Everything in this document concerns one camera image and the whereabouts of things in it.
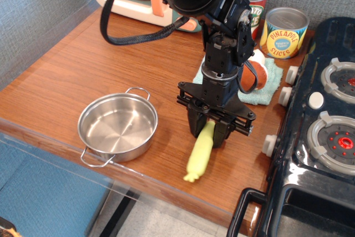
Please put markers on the white stove knob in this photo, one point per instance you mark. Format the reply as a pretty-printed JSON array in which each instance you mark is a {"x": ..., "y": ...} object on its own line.
[
  {"x": 291, "y": 75},
  {"x": 285, "y": 96},
  {"x": 269, "y": 145}
]

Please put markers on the brown toy mushroom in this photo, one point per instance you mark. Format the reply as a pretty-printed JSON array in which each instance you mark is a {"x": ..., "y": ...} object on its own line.
[{"x": 255, "y": 73}]

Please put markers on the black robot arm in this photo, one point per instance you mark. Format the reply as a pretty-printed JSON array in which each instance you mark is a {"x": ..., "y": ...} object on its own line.
[{"x": 228, "y": 45}]

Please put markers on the spoon with yellow handle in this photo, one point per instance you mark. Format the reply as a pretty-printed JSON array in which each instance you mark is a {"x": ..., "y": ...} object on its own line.
[{"x": 200, "y": 155}]

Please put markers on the stainless steel pot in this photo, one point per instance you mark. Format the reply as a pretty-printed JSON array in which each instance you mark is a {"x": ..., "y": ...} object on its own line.
[{"x": 118, "y": 127}]

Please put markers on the light blue cloth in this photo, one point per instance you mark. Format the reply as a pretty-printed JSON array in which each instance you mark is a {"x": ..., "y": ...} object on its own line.
[{"x": 264, "y": 96}]

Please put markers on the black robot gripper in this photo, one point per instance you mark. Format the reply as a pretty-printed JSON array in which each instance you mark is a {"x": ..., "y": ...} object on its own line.
[{"x": 216, "y": 98}]

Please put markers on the pineapple slices can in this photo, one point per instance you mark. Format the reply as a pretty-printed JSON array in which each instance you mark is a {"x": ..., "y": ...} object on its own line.
[{"x": 283, "y": 32}]

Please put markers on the dark blue toy stove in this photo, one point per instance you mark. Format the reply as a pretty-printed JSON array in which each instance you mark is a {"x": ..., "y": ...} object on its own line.
[{"x": 310, "y": 188}]

